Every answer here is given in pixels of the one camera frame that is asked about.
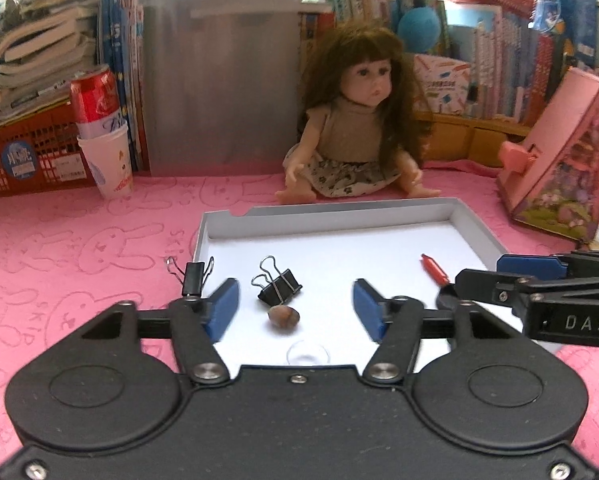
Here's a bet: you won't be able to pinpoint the pink rabbit print mat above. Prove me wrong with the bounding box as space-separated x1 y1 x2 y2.
0 160 599 480

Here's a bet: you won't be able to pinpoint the black round lid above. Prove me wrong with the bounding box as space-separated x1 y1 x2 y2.
435 284 473 311

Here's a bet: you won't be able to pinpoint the wooden desk organizer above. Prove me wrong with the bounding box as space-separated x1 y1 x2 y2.
419 110 530 168

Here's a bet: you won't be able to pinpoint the red plastic basket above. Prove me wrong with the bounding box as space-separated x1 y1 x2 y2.
0 105 102 201

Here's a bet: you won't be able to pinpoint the white paper cup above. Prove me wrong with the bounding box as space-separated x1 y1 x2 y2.
76 122 134 200

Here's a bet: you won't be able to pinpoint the stack of worn books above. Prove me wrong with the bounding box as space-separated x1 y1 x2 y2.
0 0 102 126

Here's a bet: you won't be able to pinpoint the white printed cardboard box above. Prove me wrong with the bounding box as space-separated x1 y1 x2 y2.
413 52 473 118

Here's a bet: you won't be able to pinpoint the blue plush ball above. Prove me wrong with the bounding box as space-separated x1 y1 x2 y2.
397 7 441 53

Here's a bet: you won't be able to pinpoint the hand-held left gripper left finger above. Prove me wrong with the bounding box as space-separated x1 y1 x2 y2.
79 277 241 387

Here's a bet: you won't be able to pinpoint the row of blue magazines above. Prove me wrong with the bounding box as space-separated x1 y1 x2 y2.
98 0 147 171

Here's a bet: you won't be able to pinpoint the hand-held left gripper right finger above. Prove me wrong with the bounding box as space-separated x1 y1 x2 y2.
352 277 529 387

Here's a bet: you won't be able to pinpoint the row of upright books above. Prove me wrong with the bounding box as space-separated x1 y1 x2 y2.
449 5 575 126

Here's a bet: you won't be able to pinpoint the large black binder clip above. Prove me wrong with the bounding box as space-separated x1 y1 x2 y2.
252 256 303 306

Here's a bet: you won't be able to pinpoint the brown nut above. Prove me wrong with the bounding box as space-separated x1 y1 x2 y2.
268 305 300 330

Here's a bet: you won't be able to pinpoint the red pen cap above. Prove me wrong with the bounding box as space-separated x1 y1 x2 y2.
420 253 450 286

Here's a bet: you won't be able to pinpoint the white cardboard box tray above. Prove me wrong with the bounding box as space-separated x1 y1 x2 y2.
193 197 511 376

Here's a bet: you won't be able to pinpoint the blue packaged toy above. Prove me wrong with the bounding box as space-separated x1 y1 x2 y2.
534 0 599 68

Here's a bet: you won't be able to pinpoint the grey metal container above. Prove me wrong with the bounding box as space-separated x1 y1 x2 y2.
142 0 333 177

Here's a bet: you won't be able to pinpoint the pink triangular toy case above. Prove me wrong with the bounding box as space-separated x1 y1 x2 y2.
497 67 599 248

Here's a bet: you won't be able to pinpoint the brown-haired doll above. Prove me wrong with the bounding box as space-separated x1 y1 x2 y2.
275 25 443 206

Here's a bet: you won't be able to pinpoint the small black binder clip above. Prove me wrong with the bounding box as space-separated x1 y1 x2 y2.
165 256 215 297

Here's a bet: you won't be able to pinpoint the red soda can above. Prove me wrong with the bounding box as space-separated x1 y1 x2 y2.
70 65 122 138

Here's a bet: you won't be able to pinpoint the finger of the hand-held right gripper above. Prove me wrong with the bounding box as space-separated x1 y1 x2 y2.
496 251 599 281
454 267 599 307

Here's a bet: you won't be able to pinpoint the clear plastic dome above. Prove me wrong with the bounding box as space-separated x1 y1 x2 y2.
286 341 330 366

